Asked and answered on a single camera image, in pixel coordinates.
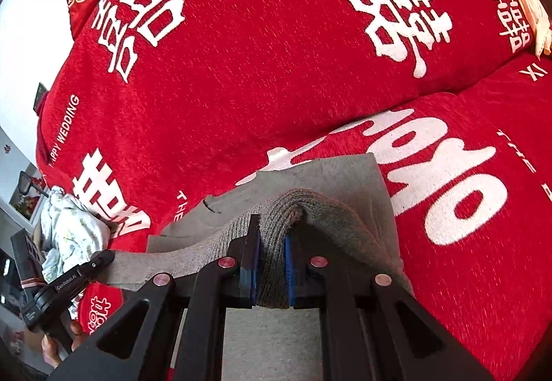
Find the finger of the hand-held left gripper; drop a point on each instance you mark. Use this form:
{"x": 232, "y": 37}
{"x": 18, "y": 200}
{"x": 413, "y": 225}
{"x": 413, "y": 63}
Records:
{"x": 97, "y": 261}
{"x": 26, "y": 253}

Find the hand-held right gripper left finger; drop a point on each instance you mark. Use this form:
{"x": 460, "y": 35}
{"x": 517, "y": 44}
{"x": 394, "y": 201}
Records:
{"x": 254, "y": 269}

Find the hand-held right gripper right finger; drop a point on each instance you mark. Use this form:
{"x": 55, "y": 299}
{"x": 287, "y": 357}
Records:
{"x": 290, "y": 273}

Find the grey knit sweater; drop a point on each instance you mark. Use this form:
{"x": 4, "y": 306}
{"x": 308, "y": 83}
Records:
{"x": 327, "y": 178}

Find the person's left hand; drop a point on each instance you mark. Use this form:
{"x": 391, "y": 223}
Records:
{"x": 54, "y": 353}

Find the white floral cloth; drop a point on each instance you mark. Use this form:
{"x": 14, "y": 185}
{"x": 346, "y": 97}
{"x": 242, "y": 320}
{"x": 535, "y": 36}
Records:
{"x": 73, "y": 230}

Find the red printed sofa cover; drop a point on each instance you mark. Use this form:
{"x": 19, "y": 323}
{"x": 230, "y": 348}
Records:
{"x": 267, "y": 61}

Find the small dark wall object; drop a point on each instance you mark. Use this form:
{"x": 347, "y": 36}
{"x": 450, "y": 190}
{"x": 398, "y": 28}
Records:
{"x": 40, "y": 95}

